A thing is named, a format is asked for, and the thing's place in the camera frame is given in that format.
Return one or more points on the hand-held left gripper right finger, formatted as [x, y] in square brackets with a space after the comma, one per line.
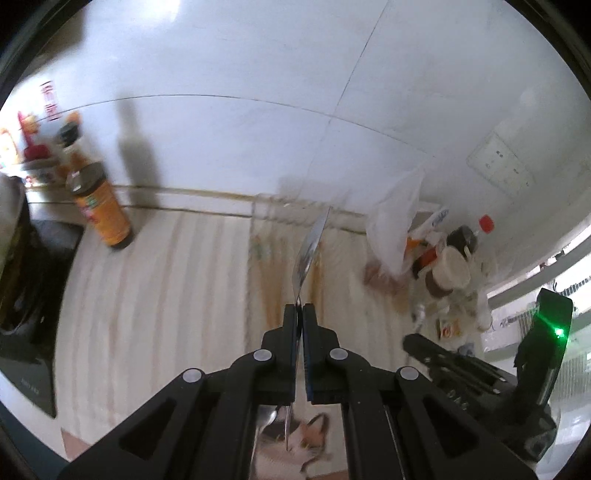
[318, 369]

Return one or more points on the cream plastic cup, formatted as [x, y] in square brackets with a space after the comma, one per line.
[450, 270]

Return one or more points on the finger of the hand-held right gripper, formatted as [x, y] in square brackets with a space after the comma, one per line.
[425, 350]

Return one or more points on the colourful cartoon wall stickers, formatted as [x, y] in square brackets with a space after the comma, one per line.
[34, 154]

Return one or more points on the soy sauce bottle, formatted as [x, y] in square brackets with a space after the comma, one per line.
[99, 207]

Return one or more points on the small red patterned card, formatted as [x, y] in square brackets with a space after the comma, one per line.
[447, 329]

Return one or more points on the dark bottle with red cap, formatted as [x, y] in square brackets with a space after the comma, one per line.
[461, 239]

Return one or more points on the black gas stove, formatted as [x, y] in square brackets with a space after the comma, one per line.
[32, 350]

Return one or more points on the red seal wall sticker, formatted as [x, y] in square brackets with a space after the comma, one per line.
[51, 99]

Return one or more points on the metal spoon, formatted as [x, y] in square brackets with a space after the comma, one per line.
[267, 417]
[310, 249]

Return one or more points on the white wall socket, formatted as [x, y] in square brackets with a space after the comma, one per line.
[504, 165]
[521, 181]
[485, 150]

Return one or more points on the window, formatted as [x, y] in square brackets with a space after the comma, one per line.
[575, 364]

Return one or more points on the cat printed striped mat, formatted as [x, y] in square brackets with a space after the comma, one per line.
[161, 300]

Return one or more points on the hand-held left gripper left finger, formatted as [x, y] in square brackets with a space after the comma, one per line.
[277, 369]

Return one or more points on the crumpled clear plastic bag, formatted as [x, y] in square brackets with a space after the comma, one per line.
[475, 307]

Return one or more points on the orange bottle with white label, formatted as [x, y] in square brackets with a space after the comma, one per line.
[436, 220]

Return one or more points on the clear rectangular tray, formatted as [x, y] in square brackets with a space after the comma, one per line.
[341, 258]

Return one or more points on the brown lidded jar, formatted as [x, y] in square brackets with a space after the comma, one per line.
[435, 285]

